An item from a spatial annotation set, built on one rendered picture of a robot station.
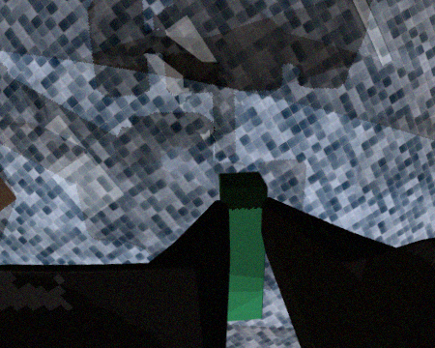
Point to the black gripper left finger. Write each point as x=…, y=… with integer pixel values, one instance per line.
x=179, y=300

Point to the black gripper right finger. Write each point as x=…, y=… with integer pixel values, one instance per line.
x=343, y=290

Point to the green square post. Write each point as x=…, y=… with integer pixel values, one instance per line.
x=244, y=193

